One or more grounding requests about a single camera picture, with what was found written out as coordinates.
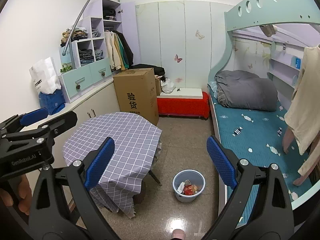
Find white plastic bag on bench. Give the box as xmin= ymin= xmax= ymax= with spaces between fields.
xmin=161 ymin=77 xmax=176 ymax=94

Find red low bench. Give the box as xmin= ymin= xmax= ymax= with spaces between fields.
xmin=157 ymin=92 xmax=210 ymax=119

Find purple checkered tablecloth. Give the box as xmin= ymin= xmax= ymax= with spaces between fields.
xmin=62 ymin=112 xmax=162 ymax=218

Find large cardboard box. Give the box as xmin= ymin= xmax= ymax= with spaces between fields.
xmin=113 ymin=68 xmax=159 ymax=125

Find blue gift bag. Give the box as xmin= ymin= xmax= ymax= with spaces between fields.
xmin=39 ymin=89 xmax=66 ymax=115

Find teal bunk bed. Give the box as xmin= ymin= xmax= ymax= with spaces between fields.
xmin=208 ymin=0 xmax=319 ymax=213

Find metal stair handrail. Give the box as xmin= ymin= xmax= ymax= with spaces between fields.
xmin=62 ymin=0 xmax=121 ymax=56

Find person's left hand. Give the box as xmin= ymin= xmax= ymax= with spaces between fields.
xmin=1 ymin=174 xmax=32 ymax=215

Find beige hanging shirt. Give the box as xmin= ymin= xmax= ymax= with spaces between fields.
xmin=284 ymin=43 xmax=320 ymax=156

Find grey folded duvet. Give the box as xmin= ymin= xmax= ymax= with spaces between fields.
xmin=215 ymin=70 xmax=278 ymax=112

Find red white plastic bag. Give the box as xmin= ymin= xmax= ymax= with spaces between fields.
xmin=183 ymin=184 xmax=198 ymax=196

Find white paper shopping bag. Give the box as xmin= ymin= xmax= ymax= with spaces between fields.
xmin=29 ymin=57 xmax=61 ymax=94

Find white low cabinet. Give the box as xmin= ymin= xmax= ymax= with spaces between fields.
xmin=22 ymin=76 xmax=121 ymax=205

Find light blue plastic bucket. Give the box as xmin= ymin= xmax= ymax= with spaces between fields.
xmin=172 ymin=170 xmax=206 ymax=203

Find hanging jackets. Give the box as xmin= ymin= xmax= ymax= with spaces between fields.
xmin=104 ymin=29 xmax=133 ymax=71

